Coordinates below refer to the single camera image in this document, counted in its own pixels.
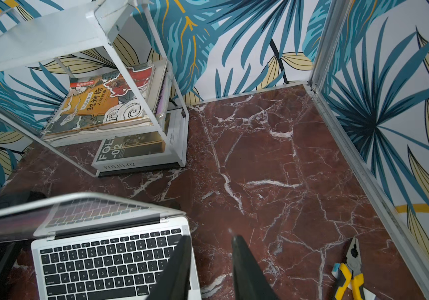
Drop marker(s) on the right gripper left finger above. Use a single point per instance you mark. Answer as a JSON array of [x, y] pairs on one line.
[[173, 283]]

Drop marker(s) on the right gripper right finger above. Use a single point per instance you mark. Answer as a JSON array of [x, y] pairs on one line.
[[248, 279]]

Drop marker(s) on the silver laptop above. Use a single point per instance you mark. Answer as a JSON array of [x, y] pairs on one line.
[[90, 245]]

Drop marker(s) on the folio magazine book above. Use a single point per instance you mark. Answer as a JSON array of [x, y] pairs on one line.
[[142, 150]]

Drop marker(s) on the colourful illustrated book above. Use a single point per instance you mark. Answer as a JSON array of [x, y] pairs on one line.
[[106, 103]]

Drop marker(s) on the white metal shelf rack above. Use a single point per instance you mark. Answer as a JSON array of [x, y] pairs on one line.
[[86, 27]]

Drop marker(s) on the yellow handled pliers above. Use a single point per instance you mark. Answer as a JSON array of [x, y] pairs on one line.
[[349, 276]]

